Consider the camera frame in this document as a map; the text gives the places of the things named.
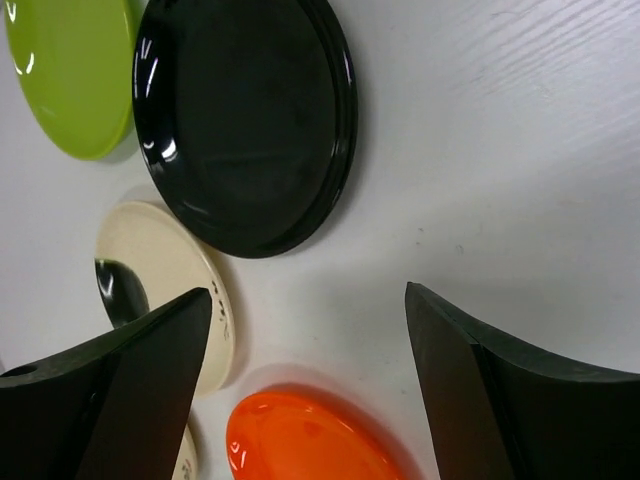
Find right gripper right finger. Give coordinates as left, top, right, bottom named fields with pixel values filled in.
left=405, top=283, right=639, bottom=479

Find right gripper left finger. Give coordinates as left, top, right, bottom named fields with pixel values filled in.
left=1, top=288, right=212, bottom=479

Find cream plate small flowers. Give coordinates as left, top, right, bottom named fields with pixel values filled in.
left=172, top=426, right=199, bottom=480

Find cream plate black patch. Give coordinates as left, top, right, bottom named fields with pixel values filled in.
left=95, top=201, right=236, bottom=396

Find orange plate left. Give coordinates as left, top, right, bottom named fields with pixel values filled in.
left=226, top=389, right=408, bottom=479

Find green plate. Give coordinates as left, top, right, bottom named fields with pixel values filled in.
left=3, top=1, right=139, bottom=160

